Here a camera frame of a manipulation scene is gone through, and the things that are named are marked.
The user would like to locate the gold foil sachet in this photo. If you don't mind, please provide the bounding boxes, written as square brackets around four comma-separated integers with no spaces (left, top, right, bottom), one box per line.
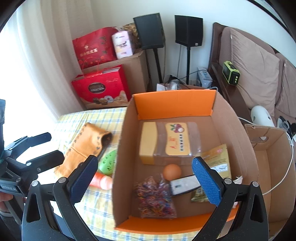
[191,144,232,202]

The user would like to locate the orange white bottle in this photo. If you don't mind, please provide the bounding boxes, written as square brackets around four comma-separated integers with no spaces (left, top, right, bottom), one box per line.
[89,172,113,190]

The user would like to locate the black tissue pack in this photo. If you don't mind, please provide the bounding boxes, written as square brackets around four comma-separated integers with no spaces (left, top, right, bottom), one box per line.
[169,175,201,196]

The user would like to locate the green paw print case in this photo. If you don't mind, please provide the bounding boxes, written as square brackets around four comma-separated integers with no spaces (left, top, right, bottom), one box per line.
[98,150,117,176]

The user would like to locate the colourful rubber band bag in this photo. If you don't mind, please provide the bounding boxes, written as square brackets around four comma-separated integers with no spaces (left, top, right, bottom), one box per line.
[134,174,177,219]

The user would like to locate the clear jar yellow lid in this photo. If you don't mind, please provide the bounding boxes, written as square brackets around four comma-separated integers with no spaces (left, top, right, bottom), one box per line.
[138,121,201,166]

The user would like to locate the person's left hand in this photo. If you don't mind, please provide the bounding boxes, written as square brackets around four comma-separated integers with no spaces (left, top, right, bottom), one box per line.
[0,192,13,217]

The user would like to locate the white shuttlecock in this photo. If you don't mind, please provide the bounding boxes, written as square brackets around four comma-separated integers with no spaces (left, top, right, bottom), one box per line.
[232,176,243,208]

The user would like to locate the yellow checked tablecloth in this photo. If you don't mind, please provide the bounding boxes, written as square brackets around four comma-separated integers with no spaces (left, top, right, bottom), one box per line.
[53,108,196,240]

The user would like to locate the orange knitted scarf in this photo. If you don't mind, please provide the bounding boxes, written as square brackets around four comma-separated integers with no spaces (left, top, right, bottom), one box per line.
[54,123,112,178]

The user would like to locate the orange ball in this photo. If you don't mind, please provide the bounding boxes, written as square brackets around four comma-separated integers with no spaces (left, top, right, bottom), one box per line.
[163,164,182,181]

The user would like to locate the orange cardboard fruit box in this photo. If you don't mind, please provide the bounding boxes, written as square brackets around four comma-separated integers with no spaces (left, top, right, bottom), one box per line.
[112,89,259,235]

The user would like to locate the brown cardboard box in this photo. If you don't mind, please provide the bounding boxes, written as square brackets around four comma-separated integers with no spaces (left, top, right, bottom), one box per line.
[245,125,295,238]
[82,51,149,99]

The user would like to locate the white round appliance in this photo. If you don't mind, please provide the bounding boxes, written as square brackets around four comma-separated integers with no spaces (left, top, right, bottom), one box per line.
[250,105,275,127]

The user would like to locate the white sheer curtain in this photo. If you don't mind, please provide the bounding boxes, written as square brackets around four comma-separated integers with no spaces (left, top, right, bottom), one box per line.
[1,1,95,143]

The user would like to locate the red chocolate collection bag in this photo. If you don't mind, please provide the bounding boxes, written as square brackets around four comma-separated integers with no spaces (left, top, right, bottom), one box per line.
[71,65,132,109]

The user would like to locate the grey electronic device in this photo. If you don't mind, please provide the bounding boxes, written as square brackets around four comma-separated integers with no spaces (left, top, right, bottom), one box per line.
[197,69,213,88]

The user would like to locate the green portable radio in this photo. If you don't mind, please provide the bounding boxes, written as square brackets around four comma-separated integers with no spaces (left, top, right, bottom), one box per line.
[222,61,240,85]

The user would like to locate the brown sofa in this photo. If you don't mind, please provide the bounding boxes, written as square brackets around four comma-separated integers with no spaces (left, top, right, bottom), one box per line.
[208,23,295,124]

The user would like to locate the red tea gift bag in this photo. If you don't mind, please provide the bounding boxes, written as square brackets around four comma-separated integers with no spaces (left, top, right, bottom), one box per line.
[72,27,118,69]

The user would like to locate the white tissue roll pack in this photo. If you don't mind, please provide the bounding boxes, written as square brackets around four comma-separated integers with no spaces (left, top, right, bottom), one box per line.
[112,31,135,59]

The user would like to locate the right black speaker on stand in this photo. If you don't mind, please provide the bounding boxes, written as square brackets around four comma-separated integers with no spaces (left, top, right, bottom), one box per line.
[175,15,203,85]

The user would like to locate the black speaker on stand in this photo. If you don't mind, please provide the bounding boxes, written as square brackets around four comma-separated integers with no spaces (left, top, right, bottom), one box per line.
[175,15,203,85]
[133,13,165,83]

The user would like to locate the gold patterned gift bag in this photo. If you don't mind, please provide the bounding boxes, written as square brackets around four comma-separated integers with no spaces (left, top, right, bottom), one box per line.
[117,23,142,49]

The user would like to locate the left black speaker on stand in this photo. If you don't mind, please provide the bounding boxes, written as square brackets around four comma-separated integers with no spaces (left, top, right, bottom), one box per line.
[133,13,165,83]

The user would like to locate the white cable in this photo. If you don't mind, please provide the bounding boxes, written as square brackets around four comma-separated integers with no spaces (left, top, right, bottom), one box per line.
[238,116,295,196]

